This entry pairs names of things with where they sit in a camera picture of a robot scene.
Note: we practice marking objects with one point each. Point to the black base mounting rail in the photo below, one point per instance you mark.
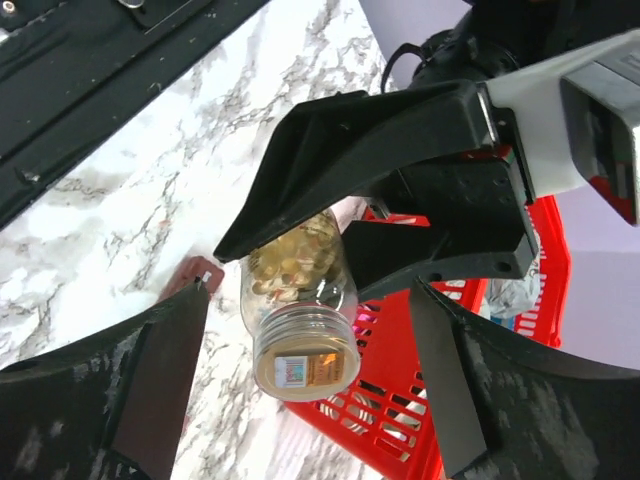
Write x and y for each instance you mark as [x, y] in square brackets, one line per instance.
[74, 72]

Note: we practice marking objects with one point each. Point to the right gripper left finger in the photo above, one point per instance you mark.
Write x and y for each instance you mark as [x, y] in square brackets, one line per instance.
[109, 406]

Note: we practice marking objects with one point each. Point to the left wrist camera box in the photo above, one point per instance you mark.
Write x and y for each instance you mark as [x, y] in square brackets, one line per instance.
[577, 115]

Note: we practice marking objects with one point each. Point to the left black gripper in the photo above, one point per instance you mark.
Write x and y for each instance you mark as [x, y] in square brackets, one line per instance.
[457, 217]

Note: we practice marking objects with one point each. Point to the red weekly pill organizer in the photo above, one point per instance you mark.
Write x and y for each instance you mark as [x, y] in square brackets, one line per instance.
[190, 270]

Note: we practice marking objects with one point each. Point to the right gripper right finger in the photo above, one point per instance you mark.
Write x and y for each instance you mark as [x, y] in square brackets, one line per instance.
[507, 407]

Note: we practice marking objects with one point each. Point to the clear pill bottle yellow pills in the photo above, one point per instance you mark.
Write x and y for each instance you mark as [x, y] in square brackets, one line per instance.
[299, 303]

